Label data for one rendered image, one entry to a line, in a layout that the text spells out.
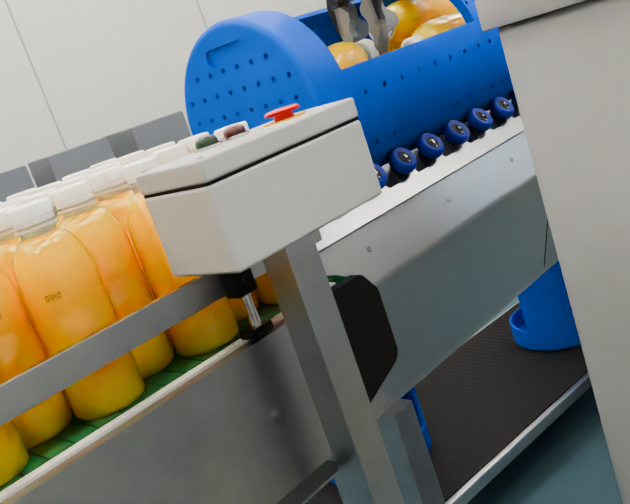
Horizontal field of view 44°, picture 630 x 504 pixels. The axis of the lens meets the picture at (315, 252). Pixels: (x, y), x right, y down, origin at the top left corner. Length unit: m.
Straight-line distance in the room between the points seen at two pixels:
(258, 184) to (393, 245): 0.47
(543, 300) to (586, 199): 1.28
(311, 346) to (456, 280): 0.53
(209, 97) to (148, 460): 0.60
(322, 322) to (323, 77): 0.39
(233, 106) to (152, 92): 3.68
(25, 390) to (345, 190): 0.33
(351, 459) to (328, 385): 0.08
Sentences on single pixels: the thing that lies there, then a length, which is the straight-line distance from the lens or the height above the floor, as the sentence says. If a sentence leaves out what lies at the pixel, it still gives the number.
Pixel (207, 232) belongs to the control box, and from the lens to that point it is 0.65.
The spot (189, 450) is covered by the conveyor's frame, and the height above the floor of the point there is 0.84.
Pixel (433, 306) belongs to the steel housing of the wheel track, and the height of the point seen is 0.74.
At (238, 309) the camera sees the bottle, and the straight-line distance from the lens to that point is 0.87.
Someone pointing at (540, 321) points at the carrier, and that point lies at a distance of 2.31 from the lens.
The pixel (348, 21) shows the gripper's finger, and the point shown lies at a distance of 1.24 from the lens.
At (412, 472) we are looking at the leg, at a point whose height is 0.53.
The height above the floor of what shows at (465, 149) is 0.93.
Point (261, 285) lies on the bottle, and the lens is 0.88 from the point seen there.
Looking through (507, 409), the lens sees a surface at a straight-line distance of 2.10.
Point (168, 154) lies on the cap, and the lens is 0.85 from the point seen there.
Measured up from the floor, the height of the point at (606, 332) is 0.69.
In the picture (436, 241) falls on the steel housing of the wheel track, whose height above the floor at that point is 0.84.
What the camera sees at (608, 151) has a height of 0.94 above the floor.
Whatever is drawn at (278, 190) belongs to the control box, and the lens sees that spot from 0.67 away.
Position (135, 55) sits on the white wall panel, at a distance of 4.80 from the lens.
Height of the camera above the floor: 1.14
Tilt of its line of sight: 13 degrees down
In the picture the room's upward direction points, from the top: 19 degrees counter-clockwise
